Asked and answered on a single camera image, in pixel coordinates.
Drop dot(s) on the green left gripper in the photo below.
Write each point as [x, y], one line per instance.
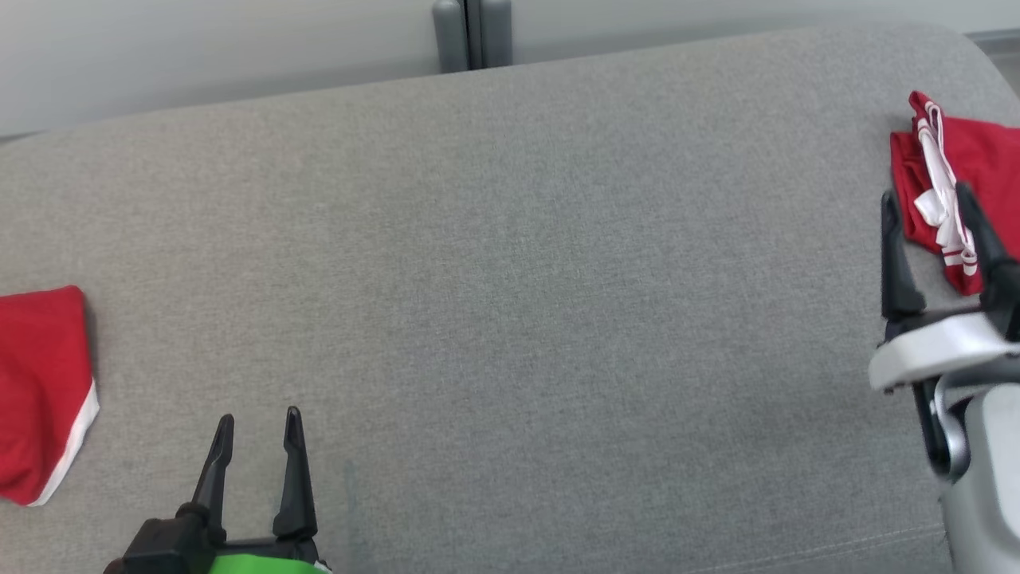
[271, 562]

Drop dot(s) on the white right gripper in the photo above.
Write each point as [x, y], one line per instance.
[940, 347]

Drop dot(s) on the red white basketball jersey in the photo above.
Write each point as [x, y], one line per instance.
[40, 383]

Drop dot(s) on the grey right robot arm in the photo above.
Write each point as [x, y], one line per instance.
[992, 486]

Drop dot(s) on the grey fabric sofa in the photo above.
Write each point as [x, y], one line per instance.
[510, 279]

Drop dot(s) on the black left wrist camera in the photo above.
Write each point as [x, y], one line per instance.
[159, 550]

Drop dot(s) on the grey partition post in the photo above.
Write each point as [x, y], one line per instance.
[470, 32]

